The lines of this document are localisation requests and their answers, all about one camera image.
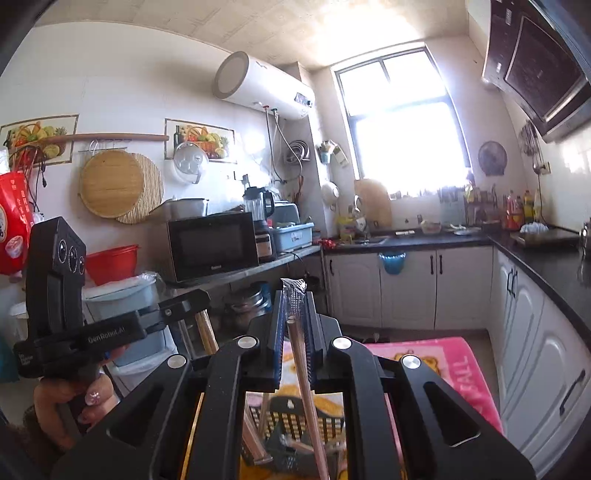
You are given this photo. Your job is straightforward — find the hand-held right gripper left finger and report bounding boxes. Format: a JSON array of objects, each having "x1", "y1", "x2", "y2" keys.
[{"x1": 51, "y1": 290, "x2": 290, "y2": 480}]

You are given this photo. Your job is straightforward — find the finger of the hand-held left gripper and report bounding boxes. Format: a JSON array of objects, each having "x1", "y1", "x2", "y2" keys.
[{"x1": 139, "y1": 289, "x2": 212, "y2": 335}]

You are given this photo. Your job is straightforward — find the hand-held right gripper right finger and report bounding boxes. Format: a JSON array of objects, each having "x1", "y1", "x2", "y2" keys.
[{"x1": 302, "y1": 291, "x2": 536, "y2": 480}]

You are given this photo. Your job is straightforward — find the dark grey perforated utensil basket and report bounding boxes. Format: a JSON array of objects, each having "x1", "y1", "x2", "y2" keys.
[{"x1": 252, "y1": 397, "x2": 347, "y2": 476}]

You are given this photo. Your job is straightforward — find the person's left forearm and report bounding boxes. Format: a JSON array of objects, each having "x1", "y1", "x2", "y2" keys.
[{"x1": 0, "y1": 406, "x2": 70, "y2": 480}]

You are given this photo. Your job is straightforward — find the hanging kitchen utensils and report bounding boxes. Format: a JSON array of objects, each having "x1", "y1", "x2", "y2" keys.
[{"x1": 519, "y1": 120, "x2": 546, "y2": 176}]

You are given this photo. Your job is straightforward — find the person's left hand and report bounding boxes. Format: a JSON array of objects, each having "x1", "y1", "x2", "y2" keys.
[{"x1": 32, "y1": 346, "x2": 127, "y2": 455}]

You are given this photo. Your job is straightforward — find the plastic drawer unit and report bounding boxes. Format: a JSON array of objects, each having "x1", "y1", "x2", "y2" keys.
[{"x1": 83, "y1": 274, "x2": 176, "y2": 365}]

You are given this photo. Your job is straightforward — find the stacked steel pots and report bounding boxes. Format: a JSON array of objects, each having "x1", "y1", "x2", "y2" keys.
[{"x1": 225, "y1": 293, "x2": 273, "y2": 321}]

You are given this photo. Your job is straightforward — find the red plastic basin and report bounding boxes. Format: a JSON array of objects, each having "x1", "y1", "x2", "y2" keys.
[{"x1": 84, "y1": 244, "x2": 140, "y2": 287}]

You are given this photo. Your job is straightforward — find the red shopping bag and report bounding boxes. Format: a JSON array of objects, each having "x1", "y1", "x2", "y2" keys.
[{"x1": 0, "y1": 171, "x2": 35, "y2": 275}]

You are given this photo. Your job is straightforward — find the black microwave oven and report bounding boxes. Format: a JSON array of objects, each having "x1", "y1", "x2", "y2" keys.
[{"x1": 159, "y1": 212, "x2": 259, "y2": 284}]

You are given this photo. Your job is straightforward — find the metal shelf rack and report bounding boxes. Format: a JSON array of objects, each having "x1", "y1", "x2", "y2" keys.
[{"x1": 159, "y1": 244, "x2": 324, "y2": 352}]

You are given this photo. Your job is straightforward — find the steel lidded container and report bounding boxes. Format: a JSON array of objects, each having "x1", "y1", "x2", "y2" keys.
[{"x1": 161, "y1": 198, "x2": 209, "y2": 220}]

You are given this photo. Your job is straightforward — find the round bamboo cutting board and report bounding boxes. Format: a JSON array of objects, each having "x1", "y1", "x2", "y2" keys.
[{"x1": 79, "y1": 151, "x2": 145, "y2": 219}]

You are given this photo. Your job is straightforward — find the blue grey storage box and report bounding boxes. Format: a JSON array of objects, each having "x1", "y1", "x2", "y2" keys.
[{"x1": 270, "y1": 222, "x2": 315, "y2": 254}]

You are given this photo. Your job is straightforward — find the round straw mat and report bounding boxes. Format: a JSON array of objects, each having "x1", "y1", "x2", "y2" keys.
[{"x1": 115, "y1": 154, "x2": 164, "y2": 225}]

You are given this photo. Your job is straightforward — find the white kitchen cabinets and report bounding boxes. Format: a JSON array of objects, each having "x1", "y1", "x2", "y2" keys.
[{"x1": 323, "y1": 235, "x2": 591, "y2": 480}]

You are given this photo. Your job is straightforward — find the blue hanging bin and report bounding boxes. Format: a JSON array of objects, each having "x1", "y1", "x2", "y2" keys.
[{"x1": 379, "y1": 251, "x2": 407, "y2": 276}]

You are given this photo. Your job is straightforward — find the blender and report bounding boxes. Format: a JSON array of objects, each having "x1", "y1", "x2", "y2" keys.
[{"x1": 242, "y1": 185, "x2": 278, "y2": 265}]

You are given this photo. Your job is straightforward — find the pink bear printed blanket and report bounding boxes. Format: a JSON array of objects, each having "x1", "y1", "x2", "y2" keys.
[{"x1": 182, "y1": 336, "x2": 504, "y2": 480}]

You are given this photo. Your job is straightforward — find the sink faucet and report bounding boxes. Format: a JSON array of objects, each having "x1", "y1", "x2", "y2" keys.
[{"x1": 353, "y1": 195, "x2": 370, "y2": 241}]

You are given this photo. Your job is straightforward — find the white round hanging lid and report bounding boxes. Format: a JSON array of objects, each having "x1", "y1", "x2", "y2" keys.
[{"x1": 164, "y1": 141, "x2": 209, "y2": 185}]

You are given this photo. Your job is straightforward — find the wooden rolling pin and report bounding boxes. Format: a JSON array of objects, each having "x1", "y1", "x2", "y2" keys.
[{"x1": 44, "y1": 132, "x2": 170, "y2": 141}]

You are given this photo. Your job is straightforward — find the wooden cutting board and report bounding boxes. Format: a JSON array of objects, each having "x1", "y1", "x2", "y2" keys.
[{"x1": 354, "y1": 179, "x2": 393, "y2": 229}]

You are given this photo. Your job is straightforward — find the teal knife block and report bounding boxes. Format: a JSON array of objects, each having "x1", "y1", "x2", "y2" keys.
[{"x1": 438, "y1": 187, "x2": 467, "y2": 224}]

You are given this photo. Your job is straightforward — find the black spice rack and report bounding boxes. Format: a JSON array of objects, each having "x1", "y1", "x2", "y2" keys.
[{"x1": 466, "y1": 185, "x2": 504, "y2": 227}]

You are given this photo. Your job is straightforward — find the white water heater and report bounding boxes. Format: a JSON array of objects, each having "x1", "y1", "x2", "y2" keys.
[{"x1": 213, "y1": 51, "x2": 317, "y2": 121}]

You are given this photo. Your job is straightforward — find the kitchen window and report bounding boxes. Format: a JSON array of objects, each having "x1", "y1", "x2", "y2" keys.
[{"x1": 333, "y1": 41, "x2": 472, "y2": 195}]

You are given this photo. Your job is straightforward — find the black kitchen countertop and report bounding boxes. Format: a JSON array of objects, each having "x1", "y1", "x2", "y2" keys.
[{"x1": 323, "y1": 228, "x2": 591, "y2": 352}]

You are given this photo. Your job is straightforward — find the cluster of seasoning bottles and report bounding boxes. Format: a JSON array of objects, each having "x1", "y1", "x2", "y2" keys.
[{"x1": 503, "y1": 189, "x2": 546, "y2": 232}]

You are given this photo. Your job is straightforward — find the black tray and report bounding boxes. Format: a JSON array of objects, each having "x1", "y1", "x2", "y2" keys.
[{"x1": 510, "y1": 224, "x2": 580, "y2": 247}]

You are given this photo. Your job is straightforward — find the black range hood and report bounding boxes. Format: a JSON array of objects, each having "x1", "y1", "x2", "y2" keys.
[{"x1": 481, "y1": 0, "x2": 591, "y2": 144}]

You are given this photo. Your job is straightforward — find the hanging black cables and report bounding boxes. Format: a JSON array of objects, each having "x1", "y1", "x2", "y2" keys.
[{"x1": 18, "y1": 148, "x2": 48, "y2": 210}]

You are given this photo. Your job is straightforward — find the fruit wall picture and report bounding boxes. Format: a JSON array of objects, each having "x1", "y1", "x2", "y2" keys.
[
  {"x1": 0, "y1": 115, "x2": 79, "y2": 165},
  {"x1": 165, "y1": 119, "x2": 237, "y2": 164}
]

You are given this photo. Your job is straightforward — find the coiled grey hose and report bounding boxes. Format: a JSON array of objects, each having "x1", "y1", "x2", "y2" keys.
[{"x1": 283, "y1": 141, "x2": 311, "y2": 166}]

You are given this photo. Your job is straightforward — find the wall-mounted utensil holder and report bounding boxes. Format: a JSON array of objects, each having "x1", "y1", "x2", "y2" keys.
[{"x1": 316, "y1": 141, "x2": 349, "y2": 167}]

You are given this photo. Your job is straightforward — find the small wall fan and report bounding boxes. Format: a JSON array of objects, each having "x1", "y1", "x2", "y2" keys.
[{"x1": 478, "y1": 141, "x2": 509, "y2": 176}]

